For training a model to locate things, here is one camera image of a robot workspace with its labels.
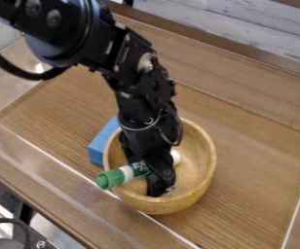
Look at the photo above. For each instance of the clear acrylic tray wall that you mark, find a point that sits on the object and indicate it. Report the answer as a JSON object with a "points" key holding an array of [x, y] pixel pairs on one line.
{"points": [[66, 197]]}

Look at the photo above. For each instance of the green Expo marker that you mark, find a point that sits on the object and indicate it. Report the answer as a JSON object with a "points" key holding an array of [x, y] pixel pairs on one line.
{"points": [[110, 178]]}

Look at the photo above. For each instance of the black metal stand base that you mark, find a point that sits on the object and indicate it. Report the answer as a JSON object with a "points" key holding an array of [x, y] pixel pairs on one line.
{"points": [[38, 241]]}

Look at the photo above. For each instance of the blue foam block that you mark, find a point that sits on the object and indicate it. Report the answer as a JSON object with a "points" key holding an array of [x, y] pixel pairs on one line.
{"points": [[96, 147]]}

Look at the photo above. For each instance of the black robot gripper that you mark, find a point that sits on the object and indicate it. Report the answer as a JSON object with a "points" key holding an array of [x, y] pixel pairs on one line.
{"points": [[148, 117]]}

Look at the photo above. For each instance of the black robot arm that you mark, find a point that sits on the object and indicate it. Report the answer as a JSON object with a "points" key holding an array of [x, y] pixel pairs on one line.
{"points": [[74, 32]]}

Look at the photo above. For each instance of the brown wooden bowl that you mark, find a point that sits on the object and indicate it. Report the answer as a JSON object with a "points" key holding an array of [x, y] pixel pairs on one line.
{"points": [[196, 163]]}

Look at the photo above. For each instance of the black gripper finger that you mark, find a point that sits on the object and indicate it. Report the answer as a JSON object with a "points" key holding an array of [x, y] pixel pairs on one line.
{"points": [[158, 185]]}

